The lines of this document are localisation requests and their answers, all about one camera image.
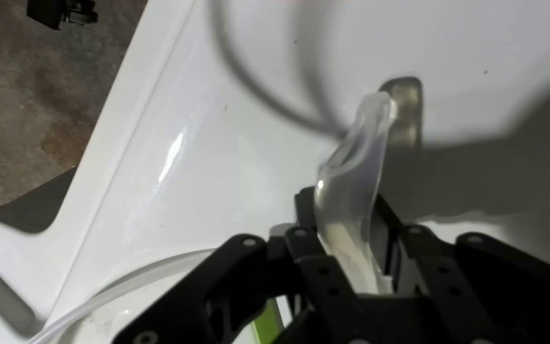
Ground white washing machine open door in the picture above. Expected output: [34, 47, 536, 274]
[0, 0, 550, 344]

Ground black floor object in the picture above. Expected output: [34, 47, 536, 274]
[24, 0, 99, 31]

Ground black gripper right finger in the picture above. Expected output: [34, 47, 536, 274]
[372, 198, 550, 344]

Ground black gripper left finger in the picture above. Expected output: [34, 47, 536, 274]
[110, 188, 362, 344]

